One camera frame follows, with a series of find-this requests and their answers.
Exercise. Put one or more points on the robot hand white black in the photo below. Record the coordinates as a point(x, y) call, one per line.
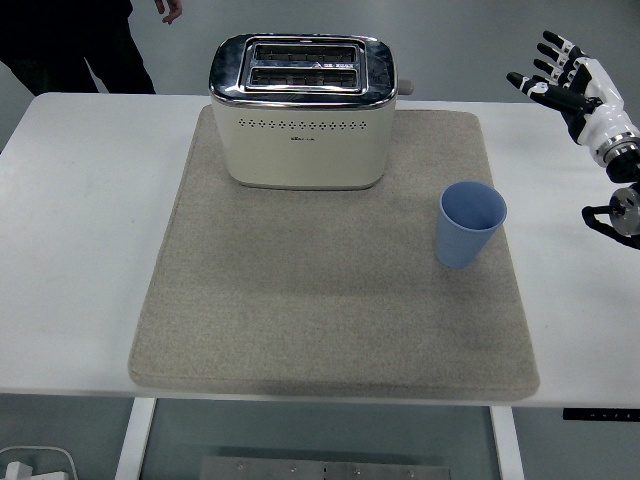
point(602, 107)

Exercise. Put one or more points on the person's hand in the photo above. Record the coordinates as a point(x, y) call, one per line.
point(171, 9)

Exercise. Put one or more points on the blue ribbed plastic cup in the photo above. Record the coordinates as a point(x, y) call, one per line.
point(460, 240)

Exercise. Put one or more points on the person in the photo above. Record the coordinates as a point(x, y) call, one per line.
point(65, 45)

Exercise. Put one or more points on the cream toaster with chrome lid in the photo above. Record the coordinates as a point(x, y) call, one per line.
point(300, 150)

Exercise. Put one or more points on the black table control panel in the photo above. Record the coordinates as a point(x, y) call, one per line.
point(600, 414)

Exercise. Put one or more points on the beige fabric mat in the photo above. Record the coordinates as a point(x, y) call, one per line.
point(300, 300)

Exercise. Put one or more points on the white table leg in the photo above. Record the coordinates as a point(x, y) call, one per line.
point(134, 440)
point(507, 445)

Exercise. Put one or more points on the grey metal plate with screws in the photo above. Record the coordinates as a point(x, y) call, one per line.
point(325, 470)

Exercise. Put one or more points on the white plastic tray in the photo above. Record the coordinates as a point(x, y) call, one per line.
point(55, 462)

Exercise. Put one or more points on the white power adapter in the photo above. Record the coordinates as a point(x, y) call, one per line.
point(17, 471)

